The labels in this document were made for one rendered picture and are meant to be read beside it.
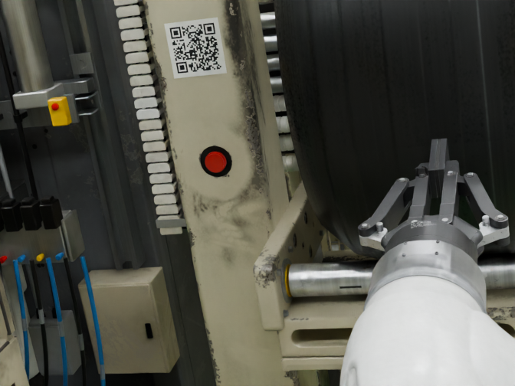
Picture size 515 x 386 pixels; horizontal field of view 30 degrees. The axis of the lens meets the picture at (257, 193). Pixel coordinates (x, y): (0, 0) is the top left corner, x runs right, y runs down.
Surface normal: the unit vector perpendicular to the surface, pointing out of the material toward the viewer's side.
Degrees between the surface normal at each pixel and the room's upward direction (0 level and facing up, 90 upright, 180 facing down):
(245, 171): 90
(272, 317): 90
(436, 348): 25
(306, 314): 0
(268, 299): 90
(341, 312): 0
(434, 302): 18
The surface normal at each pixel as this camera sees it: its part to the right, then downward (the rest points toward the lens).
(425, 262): -0.05, -0.88
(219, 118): -0.23, 0.34
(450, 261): 0.32, -0.79
